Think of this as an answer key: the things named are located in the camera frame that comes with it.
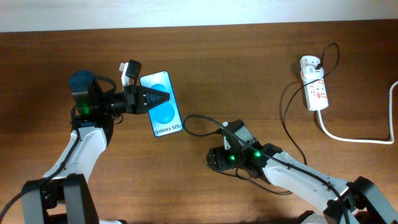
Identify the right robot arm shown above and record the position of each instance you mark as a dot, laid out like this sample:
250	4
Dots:
339	200

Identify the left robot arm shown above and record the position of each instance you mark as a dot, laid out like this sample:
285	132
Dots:
62	194

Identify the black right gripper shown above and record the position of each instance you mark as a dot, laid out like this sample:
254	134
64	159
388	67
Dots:
217	158

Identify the white usb charger adapter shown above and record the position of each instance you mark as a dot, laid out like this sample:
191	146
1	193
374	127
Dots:
310	73

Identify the white power strip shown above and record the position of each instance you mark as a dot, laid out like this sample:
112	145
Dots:
315	91

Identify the blue smartphone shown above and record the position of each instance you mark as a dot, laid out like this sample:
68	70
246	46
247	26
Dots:
165	118

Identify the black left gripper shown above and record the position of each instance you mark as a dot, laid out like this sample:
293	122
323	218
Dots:
136	99

